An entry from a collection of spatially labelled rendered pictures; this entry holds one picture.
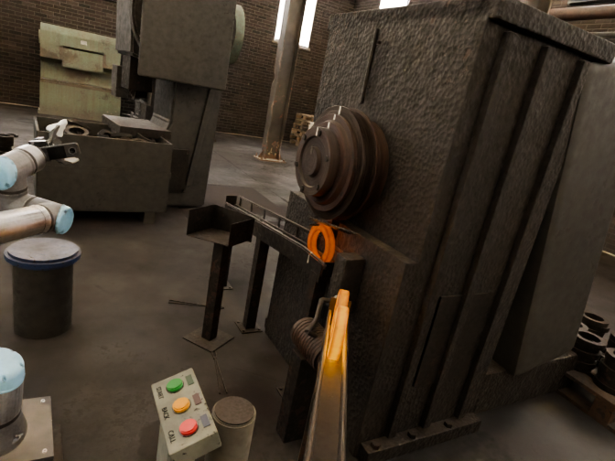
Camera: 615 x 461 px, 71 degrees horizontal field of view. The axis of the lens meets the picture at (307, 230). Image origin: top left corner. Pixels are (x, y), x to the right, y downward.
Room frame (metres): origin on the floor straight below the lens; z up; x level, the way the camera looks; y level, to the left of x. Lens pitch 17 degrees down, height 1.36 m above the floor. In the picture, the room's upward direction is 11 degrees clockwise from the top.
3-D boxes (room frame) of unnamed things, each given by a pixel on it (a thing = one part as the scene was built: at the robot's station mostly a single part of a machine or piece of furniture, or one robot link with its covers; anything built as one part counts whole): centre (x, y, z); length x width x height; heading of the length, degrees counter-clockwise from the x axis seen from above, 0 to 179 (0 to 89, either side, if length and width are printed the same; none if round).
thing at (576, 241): (2.43, -1.10, 0.89); 1.04 x 0.95 x 1.78; 121
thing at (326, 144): (1.78, 0.02, 1.12); 0.28 x 0.06 x 0.28; 31
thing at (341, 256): (1.63, -0.19, 0.68); 0.11 x 0.08 x 0.24; 121
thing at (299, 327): (1.48, -0.12, 0.27); 0.22 x 0.13 x 0.53; 31
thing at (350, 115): (1.83, -0.06, 1.12); 0.47 x 0.06 x 0.47; 31
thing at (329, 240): (1.83, -0.07, 0.75); 0.18 x 0.03 x 0.18; 32
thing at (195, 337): (2.11, 0.44, 0.36); 0.26 x 0.20 x 0.72; 66
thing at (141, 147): (3.82, 1.95, 0.39); 1.03 x 0.83 x 0.79; 125
